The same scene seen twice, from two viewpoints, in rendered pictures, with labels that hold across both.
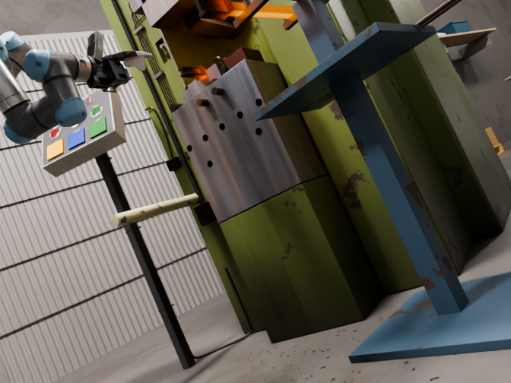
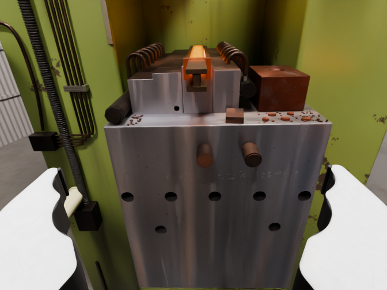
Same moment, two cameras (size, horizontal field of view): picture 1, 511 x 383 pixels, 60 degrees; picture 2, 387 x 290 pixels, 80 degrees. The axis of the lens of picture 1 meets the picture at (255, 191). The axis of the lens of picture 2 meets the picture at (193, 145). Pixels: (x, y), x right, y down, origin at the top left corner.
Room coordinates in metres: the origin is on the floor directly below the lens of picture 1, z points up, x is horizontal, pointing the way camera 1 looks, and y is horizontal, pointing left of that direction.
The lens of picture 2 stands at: (1.24, 0.23, 1.06)
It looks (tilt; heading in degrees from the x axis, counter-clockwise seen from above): 27 degrees down; 328
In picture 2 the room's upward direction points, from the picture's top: 2 degrees counter-clockwise
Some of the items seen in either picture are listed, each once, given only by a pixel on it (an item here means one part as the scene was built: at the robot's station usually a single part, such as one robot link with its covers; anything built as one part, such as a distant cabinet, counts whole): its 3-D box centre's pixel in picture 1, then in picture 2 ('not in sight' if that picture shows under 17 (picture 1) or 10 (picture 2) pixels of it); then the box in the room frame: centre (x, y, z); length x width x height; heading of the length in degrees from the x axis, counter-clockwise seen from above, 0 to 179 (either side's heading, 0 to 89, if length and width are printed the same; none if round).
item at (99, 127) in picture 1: (98, 128); not in sight; (1.70, 0.46, 1.01); 0.07 x 0.05 x 0.07; 81
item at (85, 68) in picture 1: (78, 67); not in sight; (1.15, 0.30, 0.98); 0.08 x 0.05 x 0.08; 56
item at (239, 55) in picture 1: (245, 63); (273, 86); (1.55, -0.16, 0.95); 0.12 x 0.09 x 0.07; 146
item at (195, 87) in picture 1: (233, 87); (188, 70); (1.77, -0.09, 0.96); 0.42 x 0.20 x 0.09; 146
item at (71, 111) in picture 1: (61, 105); not in sight; (1.09, 0.36, 0.88); 0.11 x 0.08 x 0.11; 74
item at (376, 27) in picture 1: (341, 74); not in sight; (1.12, -0.32, 0.66); 0.40 x 0.30 x 0.02; 45
